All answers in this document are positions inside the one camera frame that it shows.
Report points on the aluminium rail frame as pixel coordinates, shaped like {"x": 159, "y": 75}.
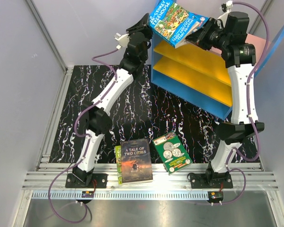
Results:
{"x": 254, "y": 178}

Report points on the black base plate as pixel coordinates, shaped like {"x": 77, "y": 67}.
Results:
{"x": 98, "y": 180}
{"x": 210, "y": 181}

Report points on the slotted white cable duct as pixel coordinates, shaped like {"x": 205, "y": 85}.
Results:
{"x": 121, "y": 195}

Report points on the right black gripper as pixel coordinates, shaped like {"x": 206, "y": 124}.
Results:
{"x": 198, "y": 38}

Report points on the colourful wooden bookshelf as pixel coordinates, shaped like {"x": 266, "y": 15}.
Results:
{"x": 193, "y": 74}

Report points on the blue 26-Storey Treehouse book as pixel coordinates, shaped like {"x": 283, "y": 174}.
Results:
{"x": 173, "y": 23}

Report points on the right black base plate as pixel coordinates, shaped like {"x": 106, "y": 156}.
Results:
{"x": 210, "y": 181}

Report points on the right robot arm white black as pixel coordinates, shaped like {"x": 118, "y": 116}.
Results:
{"x": 240, "y": 60}

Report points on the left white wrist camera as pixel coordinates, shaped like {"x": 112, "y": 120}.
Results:
{"x": 122, "y": 40}

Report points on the green 65-Storey Treehouse book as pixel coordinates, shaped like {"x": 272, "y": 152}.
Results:
{"x": 118, "y": 156}

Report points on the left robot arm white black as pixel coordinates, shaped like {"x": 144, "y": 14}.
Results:
{"x": 98, "y": 121}

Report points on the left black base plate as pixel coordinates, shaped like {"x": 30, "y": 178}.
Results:
{"x": 98, "y": 180}

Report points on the A Tale of Two Cities book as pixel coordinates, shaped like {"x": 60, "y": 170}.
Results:
{"x": 136, "y": 164}

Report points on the green coin guide book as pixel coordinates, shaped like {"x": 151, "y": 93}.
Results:
{"x": 172, "y": 153}

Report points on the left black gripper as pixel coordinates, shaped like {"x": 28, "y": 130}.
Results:
{"x": 142, "y": 27}

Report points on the black marble pattern mat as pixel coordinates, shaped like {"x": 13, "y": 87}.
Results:
{"x": 143, "y": 110}

